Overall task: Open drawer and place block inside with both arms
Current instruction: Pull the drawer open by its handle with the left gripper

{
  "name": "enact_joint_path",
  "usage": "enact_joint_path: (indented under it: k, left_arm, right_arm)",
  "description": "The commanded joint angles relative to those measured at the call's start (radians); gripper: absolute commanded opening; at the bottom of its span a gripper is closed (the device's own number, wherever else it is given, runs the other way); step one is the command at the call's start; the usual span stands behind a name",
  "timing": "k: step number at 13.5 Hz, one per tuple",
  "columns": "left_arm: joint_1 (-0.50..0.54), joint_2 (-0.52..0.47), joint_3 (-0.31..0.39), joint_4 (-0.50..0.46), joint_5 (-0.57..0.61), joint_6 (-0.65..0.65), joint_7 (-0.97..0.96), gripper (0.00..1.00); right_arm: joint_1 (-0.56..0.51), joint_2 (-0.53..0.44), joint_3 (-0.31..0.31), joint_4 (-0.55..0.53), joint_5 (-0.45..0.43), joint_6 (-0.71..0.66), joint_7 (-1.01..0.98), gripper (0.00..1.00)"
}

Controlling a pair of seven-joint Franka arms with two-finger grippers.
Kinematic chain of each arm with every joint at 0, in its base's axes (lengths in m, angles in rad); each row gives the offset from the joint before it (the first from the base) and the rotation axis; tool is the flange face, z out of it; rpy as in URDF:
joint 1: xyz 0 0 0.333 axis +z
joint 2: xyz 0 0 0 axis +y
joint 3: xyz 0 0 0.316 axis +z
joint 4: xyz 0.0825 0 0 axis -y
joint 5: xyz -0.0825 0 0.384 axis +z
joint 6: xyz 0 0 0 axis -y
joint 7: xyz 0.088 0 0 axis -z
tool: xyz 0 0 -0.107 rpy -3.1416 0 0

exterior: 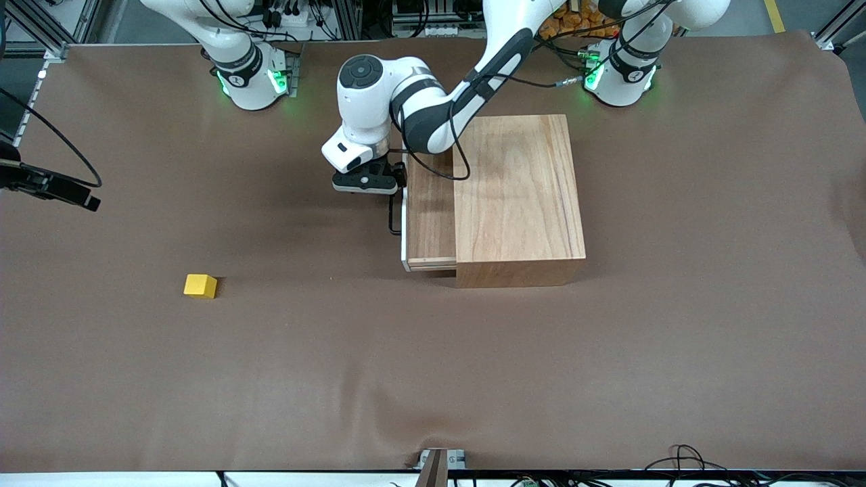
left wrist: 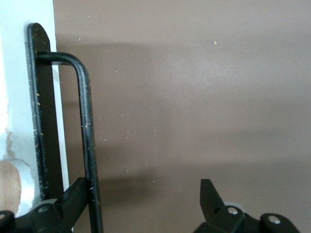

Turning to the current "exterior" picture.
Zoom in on wooden drawer with white front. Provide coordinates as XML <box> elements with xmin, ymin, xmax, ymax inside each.
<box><xmin>402</xmin><ymin>150</ymin><xmax>458</xmax><ymax>273</ymax></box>

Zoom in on brown table mat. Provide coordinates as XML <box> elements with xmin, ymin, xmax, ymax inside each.
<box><xmin>0</xmin><ymin>30</ymin><xmax>866</xmax><ymax>473</ymax></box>

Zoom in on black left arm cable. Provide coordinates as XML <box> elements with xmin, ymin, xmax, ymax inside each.
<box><xmin>405</xmin><ymin>64</ymin><xmax>583</xmax><ymax>182</ymax></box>

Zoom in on looped black cable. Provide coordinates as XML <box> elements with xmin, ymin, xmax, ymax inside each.
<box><xmin>643</xmin><ymin>444</ymin><xmax>731</xmax><ymax>474</ymax></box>

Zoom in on white power strip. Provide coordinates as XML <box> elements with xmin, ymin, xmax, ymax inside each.
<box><xmin>267</xmin><ymin>5</ymin><xmax>320</xmax><ymax>28</ymax></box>

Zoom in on wooden drawer cabinet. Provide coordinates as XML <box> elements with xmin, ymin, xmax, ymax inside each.
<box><xmin>452</xmin><ymin>114</ymin><xmax>587</xmax><ymax>289</ymax></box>

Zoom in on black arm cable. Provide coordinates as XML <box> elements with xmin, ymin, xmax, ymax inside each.
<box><xmin>0</xmin><ymin>88</ymin><xmax>104</xmax><ymax>189</ymax></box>
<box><xmin>405</xmin><ymin>64</ymin><xmax>583</xmax><ymax>182</ymax></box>

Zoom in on orange objects pile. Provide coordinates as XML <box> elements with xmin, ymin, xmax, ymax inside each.
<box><xmin>538</xmin><ymin>5</ymin><xmax>613</xmax><ymax>41</ymax></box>

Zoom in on silver table edge clamp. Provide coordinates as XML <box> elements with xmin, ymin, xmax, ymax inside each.
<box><xmin>417</xmin><ymin>448</ymin><xmax>468</xmax><ymax>487</ymax></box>

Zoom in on aluminium frame post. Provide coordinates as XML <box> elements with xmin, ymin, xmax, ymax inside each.
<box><xmin>814</xmin><ymin>26</ymin><xmax>854</xmax><ymax>55</ymax></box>
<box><xmin>335</xmin><ymin>0</ymin><xmax>364</xmax><ymax>41</ymax></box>
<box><xmin>0</xmin><ymin>0</ymin><xmax>72</xmax><ymax>62</ymax></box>

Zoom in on aluminium table side rail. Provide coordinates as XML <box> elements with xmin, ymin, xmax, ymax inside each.
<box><xmin>12</xmin><ymin>57</ymin><xmax>49</xmax><ymax>147</ymax></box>

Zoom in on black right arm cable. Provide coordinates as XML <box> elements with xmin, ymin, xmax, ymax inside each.
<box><xmin>0</xmin><ymin>88</ymin><xmax>104</xmax><ymax>189</ymax></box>

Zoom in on yellow wooden block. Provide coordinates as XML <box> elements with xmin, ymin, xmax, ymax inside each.
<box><xmin>183</xmin><ymin>273</ymin><xmax>219</xmax><ymax>300</ymax></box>

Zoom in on black base cable with plug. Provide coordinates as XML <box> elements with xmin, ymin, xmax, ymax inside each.
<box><xmin>534</xmin><ymin>34</ymin><xmax>603</xmax><ymax>90</ymax></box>

